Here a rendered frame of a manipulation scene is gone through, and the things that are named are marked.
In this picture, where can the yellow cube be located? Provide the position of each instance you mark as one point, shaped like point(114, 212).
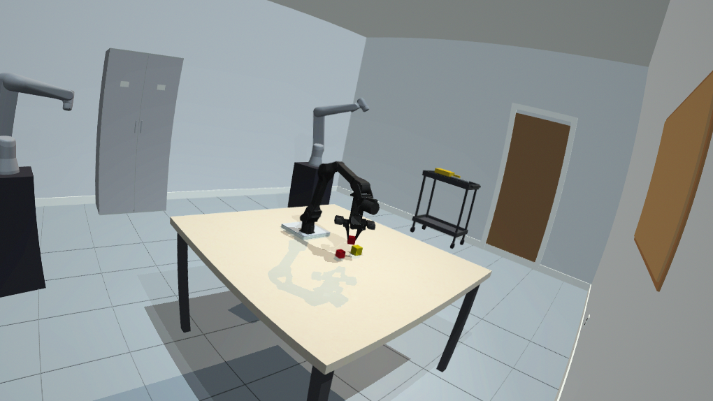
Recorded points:
point(356, 250)

